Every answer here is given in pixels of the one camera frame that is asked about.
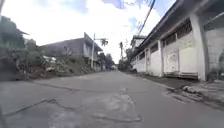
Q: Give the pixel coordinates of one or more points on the overgrown rubble bank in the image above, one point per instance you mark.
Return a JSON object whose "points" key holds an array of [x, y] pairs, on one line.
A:
{"points": [[43, 65]]}

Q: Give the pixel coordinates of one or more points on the long white concrete building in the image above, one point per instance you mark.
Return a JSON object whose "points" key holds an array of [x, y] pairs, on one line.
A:
{"points": [[180, 53]]}

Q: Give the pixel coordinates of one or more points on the broken concrete roadside strip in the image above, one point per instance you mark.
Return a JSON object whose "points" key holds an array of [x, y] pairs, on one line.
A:
{"points": [[196, 89]]}

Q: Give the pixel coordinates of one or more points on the grey house with pitched roof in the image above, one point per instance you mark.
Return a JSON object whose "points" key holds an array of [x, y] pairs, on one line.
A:
{"points": [[71, 48]]}

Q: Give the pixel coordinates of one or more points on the distant utility pole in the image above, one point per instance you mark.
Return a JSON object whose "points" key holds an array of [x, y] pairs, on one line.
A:
{"points": [[121, 50]]}

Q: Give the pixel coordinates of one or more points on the pale street light pole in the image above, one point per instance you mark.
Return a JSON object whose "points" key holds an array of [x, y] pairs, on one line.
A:
{"points": [[92, 51]]}

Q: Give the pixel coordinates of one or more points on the distant pale building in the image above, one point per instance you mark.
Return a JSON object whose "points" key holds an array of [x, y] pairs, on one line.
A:
{"points": [[136, 41]]}

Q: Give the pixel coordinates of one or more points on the grey concrete road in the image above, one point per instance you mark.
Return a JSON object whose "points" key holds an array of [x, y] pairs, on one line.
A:
{"points": [[110, 90]]}

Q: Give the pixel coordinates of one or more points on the green tree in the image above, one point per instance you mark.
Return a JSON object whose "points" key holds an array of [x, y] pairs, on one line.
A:
{"points": [[10, 33]]}

